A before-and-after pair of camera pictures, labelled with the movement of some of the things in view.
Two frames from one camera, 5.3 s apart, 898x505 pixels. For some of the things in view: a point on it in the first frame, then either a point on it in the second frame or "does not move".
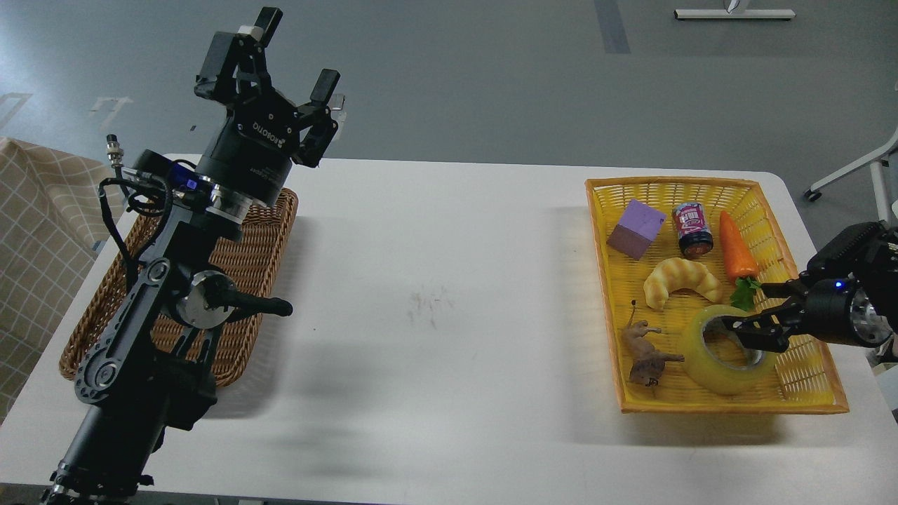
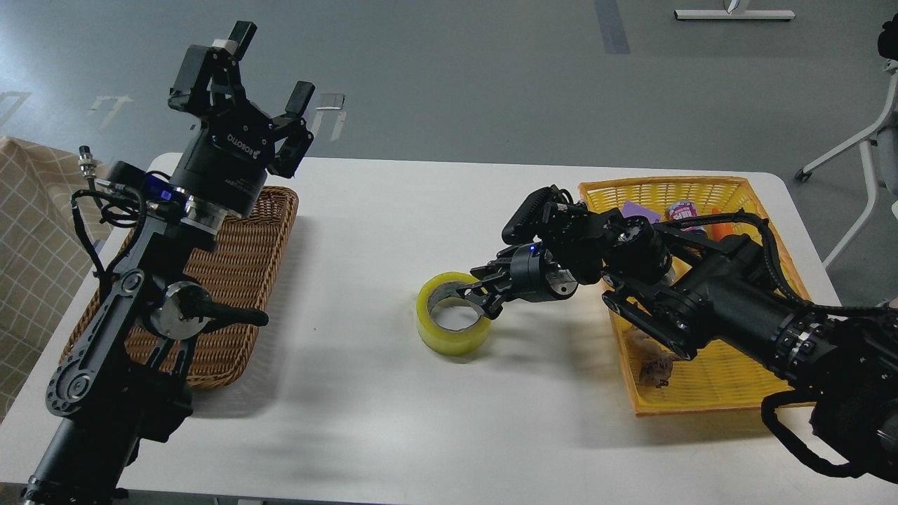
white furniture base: x=734 y=14 does not move
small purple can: x=694 y=236 does not move
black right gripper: x=835 y=308 to x=533 y=276
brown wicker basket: x=254 y=256 does not move
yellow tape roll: x=713 y=374 to x=454 y=342
